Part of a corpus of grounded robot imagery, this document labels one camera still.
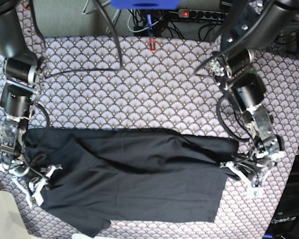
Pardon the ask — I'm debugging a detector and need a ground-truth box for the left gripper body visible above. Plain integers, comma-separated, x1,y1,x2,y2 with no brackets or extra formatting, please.
219,160,274,189

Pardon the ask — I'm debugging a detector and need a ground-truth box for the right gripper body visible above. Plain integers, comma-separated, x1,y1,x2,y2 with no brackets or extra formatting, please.
10,164,63,199

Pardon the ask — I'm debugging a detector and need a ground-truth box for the dark navy T-shirt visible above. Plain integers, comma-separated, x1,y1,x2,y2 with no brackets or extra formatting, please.
25,128,239,237

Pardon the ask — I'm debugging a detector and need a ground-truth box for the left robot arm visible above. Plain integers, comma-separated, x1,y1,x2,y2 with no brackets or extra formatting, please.
203,0,299,196

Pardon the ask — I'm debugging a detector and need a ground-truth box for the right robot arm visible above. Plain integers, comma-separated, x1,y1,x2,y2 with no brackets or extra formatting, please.
0,0,61,204

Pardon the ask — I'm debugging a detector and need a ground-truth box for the beige cardboard box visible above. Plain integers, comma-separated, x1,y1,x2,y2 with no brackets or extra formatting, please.
0,190,31,239

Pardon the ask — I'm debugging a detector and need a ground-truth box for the black OpenArm box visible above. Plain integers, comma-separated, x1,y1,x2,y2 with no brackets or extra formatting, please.
263,155,299,239

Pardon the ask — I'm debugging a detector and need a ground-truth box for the fan-patterned tablecloth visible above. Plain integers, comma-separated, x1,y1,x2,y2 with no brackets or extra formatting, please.
0,37,299,239

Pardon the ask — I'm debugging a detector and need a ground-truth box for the white power strip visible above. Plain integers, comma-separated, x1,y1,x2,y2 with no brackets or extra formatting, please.
177,9,228,20

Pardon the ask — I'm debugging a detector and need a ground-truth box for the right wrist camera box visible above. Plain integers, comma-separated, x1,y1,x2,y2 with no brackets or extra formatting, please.
25,194,44,208

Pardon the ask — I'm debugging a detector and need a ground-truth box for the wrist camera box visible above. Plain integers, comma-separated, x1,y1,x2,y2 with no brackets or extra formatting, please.
247,186,264,199
25,194,44,208

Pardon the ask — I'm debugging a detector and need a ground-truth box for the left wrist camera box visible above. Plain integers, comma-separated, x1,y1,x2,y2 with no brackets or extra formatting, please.
247,186,264,199

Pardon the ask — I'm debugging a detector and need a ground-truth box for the blue-handled red clamp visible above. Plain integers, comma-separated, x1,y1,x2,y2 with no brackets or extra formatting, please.
147,14,156,52

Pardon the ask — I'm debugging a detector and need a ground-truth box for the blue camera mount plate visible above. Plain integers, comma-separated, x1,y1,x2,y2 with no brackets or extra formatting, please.
111,0,180,9

